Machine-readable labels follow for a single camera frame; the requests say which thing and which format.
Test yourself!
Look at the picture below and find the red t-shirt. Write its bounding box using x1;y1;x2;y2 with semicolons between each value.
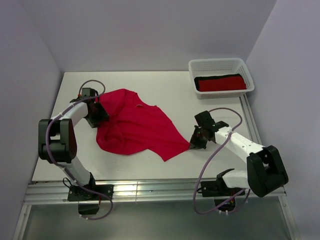
198;76;247;92
96;88;190;162

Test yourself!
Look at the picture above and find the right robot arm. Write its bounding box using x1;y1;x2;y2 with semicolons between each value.
190;126;289;198

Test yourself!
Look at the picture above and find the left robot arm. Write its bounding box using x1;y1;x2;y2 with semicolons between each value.
38;100;109;200

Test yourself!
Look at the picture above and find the rolled red t-shirt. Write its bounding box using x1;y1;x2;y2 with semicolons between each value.
198;76;247;92

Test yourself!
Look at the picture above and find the white plastic basket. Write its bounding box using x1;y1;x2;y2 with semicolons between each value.
188;58;255;99

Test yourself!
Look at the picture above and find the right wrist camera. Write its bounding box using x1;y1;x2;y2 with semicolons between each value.
194;110;229;132

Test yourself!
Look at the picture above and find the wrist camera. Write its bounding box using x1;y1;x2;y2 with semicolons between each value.
77;87;99;100
194;110;229;132

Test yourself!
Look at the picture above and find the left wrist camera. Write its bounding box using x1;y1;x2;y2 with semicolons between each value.
77;87;99;100

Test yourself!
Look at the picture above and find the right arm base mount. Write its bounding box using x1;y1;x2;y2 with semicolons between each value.
197;168;242;213

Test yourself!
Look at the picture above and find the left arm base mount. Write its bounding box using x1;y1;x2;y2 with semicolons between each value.
67;184;114;216

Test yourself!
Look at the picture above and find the aluminium table frame rail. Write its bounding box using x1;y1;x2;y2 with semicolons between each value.
12;94;301;240

